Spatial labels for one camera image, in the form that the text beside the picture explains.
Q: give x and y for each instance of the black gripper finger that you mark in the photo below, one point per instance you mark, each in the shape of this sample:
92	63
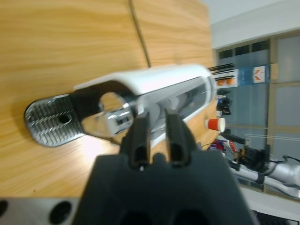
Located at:
178	140
138	140

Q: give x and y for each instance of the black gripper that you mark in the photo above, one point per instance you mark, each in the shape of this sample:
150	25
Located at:
255	158

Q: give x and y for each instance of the white capsule coffee machine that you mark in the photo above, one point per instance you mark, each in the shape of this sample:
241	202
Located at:
164	77

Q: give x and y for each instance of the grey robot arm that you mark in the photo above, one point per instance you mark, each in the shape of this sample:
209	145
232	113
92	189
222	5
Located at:
286	173

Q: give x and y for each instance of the orange coffee capsule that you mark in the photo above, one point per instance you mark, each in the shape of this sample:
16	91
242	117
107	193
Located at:
229	82
221	82

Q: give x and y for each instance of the red paper cup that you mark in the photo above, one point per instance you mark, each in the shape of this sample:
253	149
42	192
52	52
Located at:
212	124

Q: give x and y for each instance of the black capsule stand with rods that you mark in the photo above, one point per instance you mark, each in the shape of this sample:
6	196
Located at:
220	68

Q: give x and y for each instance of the blue white wall poster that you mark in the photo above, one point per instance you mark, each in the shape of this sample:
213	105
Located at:
246	75

